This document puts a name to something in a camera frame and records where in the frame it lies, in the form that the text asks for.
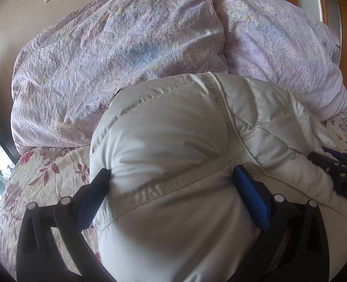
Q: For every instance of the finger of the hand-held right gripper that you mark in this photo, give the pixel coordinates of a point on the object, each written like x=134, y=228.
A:
x=329, y=166
x=342, y=157

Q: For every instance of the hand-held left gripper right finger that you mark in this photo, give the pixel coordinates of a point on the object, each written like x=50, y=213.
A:
x=251, y=196

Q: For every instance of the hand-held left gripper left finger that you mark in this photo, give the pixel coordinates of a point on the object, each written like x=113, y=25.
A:
x=91, y=199

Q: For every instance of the off-white puffer jacket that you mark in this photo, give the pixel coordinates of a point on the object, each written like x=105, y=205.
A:
x=167, y=141

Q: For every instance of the pink floral bedsheet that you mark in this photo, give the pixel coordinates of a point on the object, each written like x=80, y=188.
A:
x=44, y=170

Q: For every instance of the lilac floral pillow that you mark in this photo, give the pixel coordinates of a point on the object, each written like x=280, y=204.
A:
x=117, y=50
x=279, y=41

